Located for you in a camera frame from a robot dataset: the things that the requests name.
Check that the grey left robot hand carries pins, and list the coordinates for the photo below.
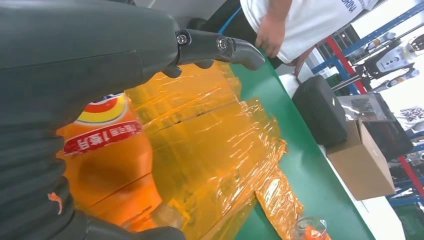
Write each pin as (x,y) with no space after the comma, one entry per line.
(82,49)

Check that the orange detergent bottle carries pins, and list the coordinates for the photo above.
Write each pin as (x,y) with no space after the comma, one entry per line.
(109,172)
(311,230)

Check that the person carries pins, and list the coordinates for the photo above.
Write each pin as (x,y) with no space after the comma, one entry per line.
(314,26)

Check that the black zip case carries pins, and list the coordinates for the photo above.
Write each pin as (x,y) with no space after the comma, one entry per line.
(319,109)

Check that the blue shelf rack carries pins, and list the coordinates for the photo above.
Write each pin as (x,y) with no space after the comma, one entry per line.
(381,31)

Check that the silver grey device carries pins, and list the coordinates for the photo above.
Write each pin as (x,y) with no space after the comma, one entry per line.
(361,106)

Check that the yellow plastic film sheet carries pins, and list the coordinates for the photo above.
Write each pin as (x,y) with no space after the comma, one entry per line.
(215,139)

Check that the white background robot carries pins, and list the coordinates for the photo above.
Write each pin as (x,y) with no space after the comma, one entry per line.
(391,59)

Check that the brown cardboard box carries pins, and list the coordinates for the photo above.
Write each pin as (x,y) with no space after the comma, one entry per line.
(361,162)

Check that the black storage case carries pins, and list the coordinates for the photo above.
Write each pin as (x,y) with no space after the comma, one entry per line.
(387,139)

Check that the red metal post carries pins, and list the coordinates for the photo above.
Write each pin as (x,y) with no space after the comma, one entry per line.
(341,56)

